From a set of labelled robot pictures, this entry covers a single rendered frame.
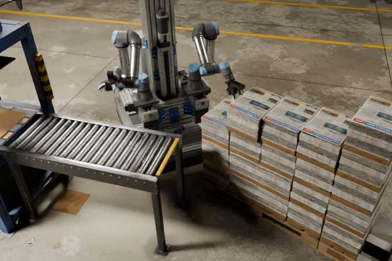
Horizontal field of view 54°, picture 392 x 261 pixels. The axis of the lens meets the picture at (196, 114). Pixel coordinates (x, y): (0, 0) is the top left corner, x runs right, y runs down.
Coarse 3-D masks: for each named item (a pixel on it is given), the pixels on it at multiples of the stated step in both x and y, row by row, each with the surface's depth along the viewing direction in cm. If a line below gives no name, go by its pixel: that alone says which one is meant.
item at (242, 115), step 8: (232, 104) 297; (240, 104) 296; (248, 104) 297; (256, 104) 297; (232, 112) 296; (240, 112) 290; (248, 112) 288; (256, 112) 287; (264, 112) 287; (232, 120) 301; (240, 120) 294; (248, 120) 288; (256, 120) 283; (240, 128) 299; (248, 128) 293; (256, 128) 287; (256, 136) 291
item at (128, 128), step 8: (40, 112) 342; (48, 112) 342; (72, 120) 332; (80, 120) 331; (88, 120) 331; (120, 128) 320; (128, 128) 319; (136, 128) 319; (144, 128) 319; (168, 136) 309; (176, 136) 309
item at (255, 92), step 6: (252, 90) 313; (258, 90) 312; (264, 90) 312; (252, 96) 306; (258, 96) 306; (264, 96) 305; (270, 96) 305; (276, 96) 305; (270, 102) 298; (276, 102) 298
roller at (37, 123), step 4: (44, 116) 338; (40, 120) 333; (44, 120) 337; (36, 124) 329; (28, 128) 324; (32, 128) 324; (24, 132) 319; (28, 132) 320; (20, 136) 315; (24, 136) 316; (16, 140) 310; (20, 140) 312; (12, 144) 306; (16, 144) 308
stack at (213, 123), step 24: (216, 120) 320; (240, 144) 311; (264, 144) 294; (216, 168) 346; (240, 168) 325; (264, 168) 306; (288, 168) 290; (312, 168) 276; (216, 192) 363; (240, 192) 340; (264, 192) 319; (288, 192) 301; (312, 192) 286; (288, 216) 315; (312, 216) 297; (312, 240) 310
